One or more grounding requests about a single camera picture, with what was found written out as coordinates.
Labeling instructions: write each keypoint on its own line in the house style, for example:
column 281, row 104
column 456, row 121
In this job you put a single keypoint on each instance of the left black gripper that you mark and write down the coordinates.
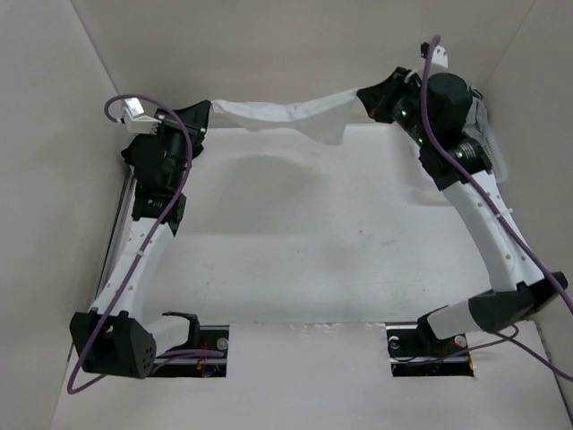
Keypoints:
column 196, row 118

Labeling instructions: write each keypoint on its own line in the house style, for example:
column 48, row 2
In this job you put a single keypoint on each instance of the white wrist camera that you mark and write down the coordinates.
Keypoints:
column 439, row 56
column 134, row 118

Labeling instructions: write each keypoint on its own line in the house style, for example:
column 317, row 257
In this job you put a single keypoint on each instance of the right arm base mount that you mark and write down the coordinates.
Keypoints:
column 411, row 357

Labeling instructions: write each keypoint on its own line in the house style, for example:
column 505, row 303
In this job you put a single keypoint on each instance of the right metal table rail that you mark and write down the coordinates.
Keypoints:
column 542, row 338

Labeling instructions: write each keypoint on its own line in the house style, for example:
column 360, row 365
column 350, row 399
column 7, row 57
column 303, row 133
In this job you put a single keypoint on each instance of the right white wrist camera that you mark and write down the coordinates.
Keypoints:
column 439, row 56

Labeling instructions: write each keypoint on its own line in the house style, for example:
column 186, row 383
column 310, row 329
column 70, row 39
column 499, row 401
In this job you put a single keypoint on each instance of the left metal table rail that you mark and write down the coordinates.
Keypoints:
column 117, row 231

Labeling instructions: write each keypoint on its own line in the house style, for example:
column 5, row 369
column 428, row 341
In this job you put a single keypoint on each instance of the metal table rail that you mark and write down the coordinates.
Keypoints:
column 542, row 338
column 117, row 231

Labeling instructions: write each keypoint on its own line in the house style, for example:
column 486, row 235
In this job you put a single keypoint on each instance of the white plastic basket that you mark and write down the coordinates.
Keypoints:
column 492, row 149

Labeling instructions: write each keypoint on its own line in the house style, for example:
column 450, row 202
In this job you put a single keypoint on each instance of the grey tank top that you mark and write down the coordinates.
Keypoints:
column 477, row 119

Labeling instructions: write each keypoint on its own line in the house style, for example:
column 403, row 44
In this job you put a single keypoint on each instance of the white tank top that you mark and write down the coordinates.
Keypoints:
column 322, row 120

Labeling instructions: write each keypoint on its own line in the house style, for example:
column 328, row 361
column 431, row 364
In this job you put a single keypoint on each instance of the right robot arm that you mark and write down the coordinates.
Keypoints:
column 445, row 117

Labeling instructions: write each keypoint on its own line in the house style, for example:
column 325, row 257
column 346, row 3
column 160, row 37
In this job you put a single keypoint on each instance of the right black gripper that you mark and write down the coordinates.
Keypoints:
column 376, row 98

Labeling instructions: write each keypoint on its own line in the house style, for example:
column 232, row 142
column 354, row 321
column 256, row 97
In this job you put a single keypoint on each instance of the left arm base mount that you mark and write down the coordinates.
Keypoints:
column 204, row 356

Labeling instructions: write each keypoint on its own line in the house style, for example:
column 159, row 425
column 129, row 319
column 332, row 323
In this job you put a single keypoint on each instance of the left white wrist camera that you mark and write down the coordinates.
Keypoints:
column 134, row 118

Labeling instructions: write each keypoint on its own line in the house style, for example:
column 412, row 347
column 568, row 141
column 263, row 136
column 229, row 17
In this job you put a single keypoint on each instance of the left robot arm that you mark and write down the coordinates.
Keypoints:
column 110, row 338

